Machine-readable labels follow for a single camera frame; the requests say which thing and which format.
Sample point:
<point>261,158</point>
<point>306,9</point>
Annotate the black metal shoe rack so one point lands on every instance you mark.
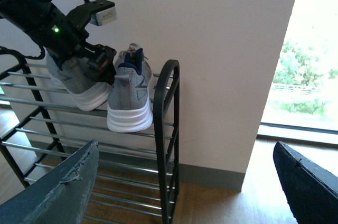
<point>138,174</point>

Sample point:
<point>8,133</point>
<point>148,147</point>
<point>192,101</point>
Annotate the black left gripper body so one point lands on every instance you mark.
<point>51,29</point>

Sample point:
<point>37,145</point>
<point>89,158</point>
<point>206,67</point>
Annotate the grey knit sneaker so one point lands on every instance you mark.
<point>85,93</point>
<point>129,106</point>

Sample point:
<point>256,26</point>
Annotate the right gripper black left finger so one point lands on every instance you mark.
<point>60,196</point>

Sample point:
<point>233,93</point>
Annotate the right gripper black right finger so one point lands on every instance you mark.
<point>310,190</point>

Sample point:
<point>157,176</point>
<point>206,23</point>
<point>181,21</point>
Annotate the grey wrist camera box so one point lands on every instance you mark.
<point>98,13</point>

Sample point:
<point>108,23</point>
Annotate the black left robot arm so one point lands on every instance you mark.
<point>16,12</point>

